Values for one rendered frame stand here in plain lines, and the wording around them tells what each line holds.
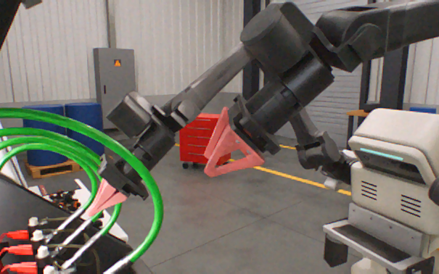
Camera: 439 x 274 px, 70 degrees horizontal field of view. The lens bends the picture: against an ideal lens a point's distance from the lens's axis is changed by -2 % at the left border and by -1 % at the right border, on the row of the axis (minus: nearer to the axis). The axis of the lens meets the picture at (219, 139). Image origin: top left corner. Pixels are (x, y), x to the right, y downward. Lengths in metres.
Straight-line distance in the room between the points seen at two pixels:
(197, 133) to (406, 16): 4.51
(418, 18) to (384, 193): 0.59
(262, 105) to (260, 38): 0.09
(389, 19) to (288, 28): 0.13
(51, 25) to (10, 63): 1.05
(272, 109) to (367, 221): 0.67
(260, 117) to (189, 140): 4.56
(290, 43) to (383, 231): 0.71
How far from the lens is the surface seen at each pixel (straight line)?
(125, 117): 0.57
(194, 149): 4.96
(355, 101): 6.96
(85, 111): 5.45
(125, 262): 0.54
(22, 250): 0.83
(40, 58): 7.17
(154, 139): 0.58
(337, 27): 0.43
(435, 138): 0.88
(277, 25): 0.37
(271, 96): 0.41
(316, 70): 0.41
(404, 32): 0.47
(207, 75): 0.73
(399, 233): 0.97
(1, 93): 7.05
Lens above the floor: 1.48
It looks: 11 degrees down
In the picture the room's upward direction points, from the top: straight up
